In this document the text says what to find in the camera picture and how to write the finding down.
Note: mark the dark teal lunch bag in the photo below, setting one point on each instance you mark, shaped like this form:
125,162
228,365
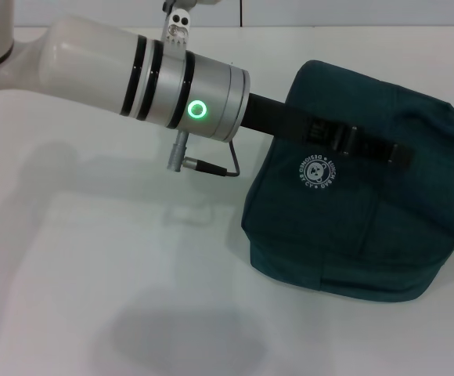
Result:
348,227

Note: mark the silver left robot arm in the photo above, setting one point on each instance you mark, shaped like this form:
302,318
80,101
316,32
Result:
94,66

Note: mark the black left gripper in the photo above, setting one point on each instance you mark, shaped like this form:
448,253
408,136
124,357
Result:
285,119

